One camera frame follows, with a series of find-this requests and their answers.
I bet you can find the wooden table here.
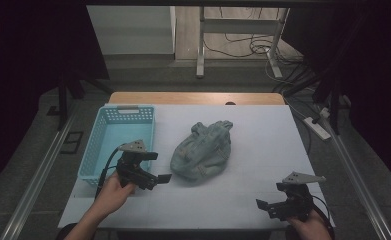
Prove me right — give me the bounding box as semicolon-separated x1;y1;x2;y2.
107;92;286;106

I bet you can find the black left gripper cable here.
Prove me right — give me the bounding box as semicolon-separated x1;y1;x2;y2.
94;146;121;199

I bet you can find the person's right hand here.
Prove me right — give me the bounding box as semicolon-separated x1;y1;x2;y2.
285;208;334;240

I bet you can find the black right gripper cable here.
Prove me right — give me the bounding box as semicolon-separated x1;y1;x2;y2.
311;194;336;234

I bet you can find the person's left hand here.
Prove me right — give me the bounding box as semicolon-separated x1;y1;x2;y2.
96;171;138;216

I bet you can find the white power strip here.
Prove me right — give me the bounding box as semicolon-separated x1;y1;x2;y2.
303;116;332;141

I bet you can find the tangle of floor cables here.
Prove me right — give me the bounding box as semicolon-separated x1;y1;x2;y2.
202;6;317;96

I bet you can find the metal floor rail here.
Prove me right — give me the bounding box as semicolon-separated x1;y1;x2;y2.
329;133;391;240
0;109;81;240

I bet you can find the white cabinet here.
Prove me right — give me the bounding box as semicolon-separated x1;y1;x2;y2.
86;5;177;56

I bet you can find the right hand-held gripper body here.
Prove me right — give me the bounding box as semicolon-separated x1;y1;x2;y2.
268;171;327;223

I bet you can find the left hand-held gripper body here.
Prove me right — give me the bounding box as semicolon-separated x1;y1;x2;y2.
116;139;160;191

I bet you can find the light blue perforated plastic basket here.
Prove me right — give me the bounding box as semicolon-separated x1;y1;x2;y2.
77;104;157;188

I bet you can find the white metal desk frame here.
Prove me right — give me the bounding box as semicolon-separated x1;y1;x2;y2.
196;6;291;80

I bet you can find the black floor plate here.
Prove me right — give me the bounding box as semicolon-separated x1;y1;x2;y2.
60;130;85;155

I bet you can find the white table cover board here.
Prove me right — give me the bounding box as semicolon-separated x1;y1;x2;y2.
57;103;336;230

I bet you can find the blue denim garment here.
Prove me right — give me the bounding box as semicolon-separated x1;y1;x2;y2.
169;119;234;183

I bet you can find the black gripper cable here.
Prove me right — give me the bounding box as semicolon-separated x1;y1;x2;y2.
94;146;121;199
311;194;336;234

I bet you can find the black stand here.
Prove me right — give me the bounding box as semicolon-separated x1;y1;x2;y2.
46;74;114;132
282;66;346;136

